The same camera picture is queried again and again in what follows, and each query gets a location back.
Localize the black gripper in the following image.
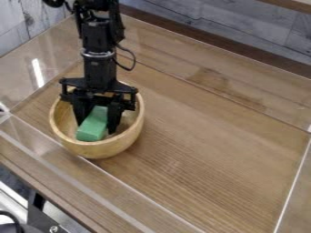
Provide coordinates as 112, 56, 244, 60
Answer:
59, 51, 140, 136

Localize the green stick block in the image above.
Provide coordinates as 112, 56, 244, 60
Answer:
75, 106, 108, 142

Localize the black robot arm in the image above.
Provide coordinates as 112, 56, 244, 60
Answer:
43, 0, 139, 134

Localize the wooden bowl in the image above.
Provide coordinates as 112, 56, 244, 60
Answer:
48, 94, 146, 159

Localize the clear acrylic tray wall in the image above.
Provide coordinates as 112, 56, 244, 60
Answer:
0, 111, 203, 233

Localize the black table leg bracket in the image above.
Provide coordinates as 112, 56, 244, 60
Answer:
27, 191, 68, 233

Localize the black cable on floor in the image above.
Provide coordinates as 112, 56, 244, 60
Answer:
0, 210, 24, 233

